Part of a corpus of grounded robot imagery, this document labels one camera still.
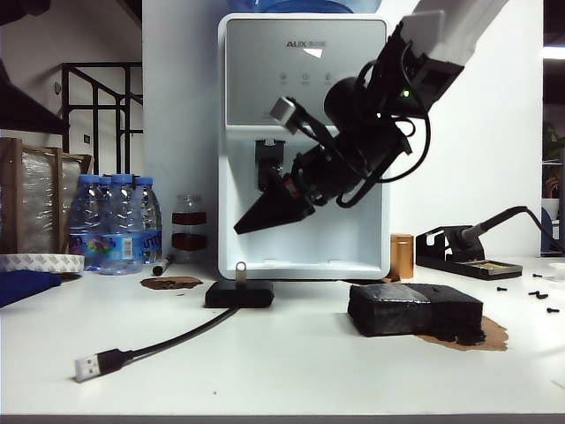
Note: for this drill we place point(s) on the blue cloth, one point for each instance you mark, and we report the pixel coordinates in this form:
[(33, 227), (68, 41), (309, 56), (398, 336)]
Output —
[(22, 287)]

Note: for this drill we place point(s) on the ceiling light strip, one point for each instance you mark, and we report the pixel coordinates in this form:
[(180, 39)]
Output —
[(554, 49)]

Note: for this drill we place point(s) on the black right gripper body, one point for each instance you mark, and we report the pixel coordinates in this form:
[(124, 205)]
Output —
[(326, 172)]

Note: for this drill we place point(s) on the white double-sided tape roll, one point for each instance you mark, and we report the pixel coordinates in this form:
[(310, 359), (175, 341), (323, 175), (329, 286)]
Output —
[(39, 263)]

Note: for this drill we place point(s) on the marker pen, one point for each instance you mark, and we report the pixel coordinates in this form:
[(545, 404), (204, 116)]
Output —
[(161, 266)]

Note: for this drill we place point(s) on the plastic-wrapped wooden frame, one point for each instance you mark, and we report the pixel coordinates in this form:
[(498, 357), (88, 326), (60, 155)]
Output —
[(37, 199)]

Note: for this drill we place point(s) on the silver USB flash drive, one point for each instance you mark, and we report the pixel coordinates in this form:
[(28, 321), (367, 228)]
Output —
[(241, 276)]

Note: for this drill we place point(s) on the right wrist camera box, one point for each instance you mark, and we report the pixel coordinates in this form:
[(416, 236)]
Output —
[(284, 112)]

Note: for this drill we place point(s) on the black USB hub box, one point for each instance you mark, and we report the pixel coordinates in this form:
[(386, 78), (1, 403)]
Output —
[(238, 298)]

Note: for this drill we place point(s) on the gold metal cylinder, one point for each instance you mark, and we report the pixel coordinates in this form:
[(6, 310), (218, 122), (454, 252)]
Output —
[(401, 256)]

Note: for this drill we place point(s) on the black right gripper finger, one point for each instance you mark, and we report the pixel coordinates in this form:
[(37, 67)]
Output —
[(278, 212), (279, 182)]

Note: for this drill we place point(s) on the black sponge block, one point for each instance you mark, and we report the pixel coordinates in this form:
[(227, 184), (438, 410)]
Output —
[(397, 311)]

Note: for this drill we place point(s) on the clear blue-capped water bottle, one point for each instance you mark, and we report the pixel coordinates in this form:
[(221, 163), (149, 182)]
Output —
[(150, 212), (84, 221), (105, 185), (121, 221)]

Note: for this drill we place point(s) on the black soldering iron stand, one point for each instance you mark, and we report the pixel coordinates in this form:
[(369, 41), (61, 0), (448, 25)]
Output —
[(485, 269)]

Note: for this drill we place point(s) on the black soldering iron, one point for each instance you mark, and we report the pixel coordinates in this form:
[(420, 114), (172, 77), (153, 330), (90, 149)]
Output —
[(468, 234)]

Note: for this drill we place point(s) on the white AUX water dispenser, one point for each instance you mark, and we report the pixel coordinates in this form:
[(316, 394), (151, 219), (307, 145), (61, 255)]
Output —
[(247, 247)]

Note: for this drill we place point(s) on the glass jar with red bands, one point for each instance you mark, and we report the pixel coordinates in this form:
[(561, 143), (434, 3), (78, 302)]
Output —
[(188, 218)]

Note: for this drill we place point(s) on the black metal stair railing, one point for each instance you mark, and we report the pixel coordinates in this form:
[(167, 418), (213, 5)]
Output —
[(95, 132)]

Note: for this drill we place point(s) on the small black wall sign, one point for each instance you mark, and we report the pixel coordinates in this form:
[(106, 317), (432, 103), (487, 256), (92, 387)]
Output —
[(86, 139)]

